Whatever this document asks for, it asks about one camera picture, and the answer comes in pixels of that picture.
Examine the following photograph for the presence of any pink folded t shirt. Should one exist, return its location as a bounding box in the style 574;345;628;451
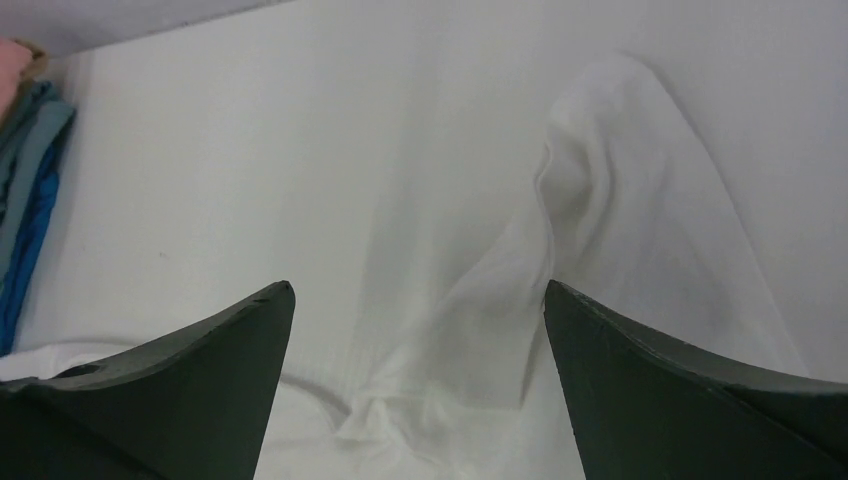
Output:
1;38;33;121

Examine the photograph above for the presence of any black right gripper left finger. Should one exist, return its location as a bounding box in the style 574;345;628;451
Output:
1;281;295;479

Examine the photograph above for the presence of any blue folded t shirt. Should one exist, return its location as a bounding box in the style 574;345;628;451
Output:
1;146;60;356

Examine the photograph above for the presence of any white t shirt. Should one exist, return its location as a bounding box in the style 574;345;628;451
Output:
0;51;811;480

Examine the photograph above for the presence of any beige folded t shirt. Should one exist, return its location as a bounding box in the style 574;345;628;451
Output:
14;38;50;83

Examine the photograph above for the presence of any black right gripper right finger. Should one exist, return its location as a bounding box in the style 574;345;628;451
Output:
544;281;847;479

